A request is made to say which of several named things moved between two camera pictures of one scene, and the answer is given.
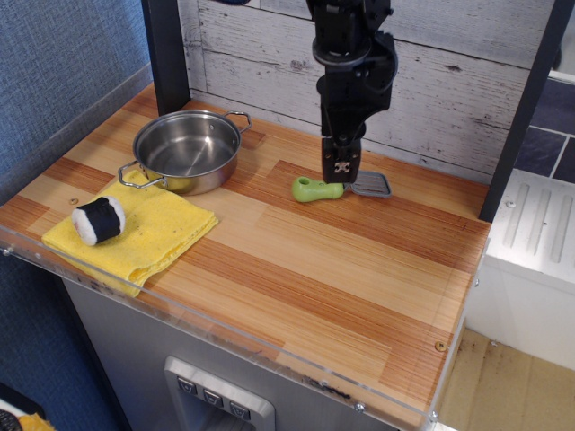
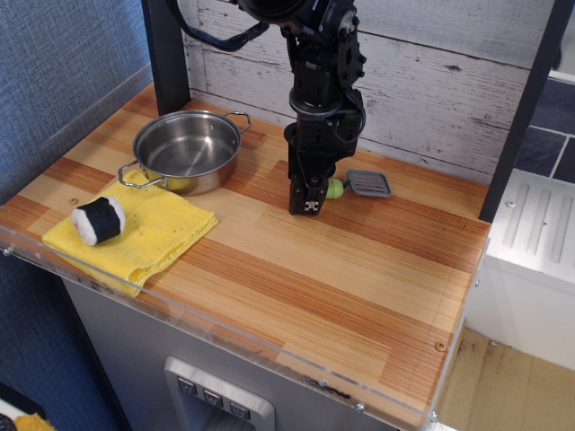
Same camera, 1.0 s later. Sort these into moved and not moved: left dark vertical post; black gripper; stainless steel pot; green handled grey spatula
Moved: black gripper
Not moved: left dark vertical post; green handled grey spatula; stainless steel pot
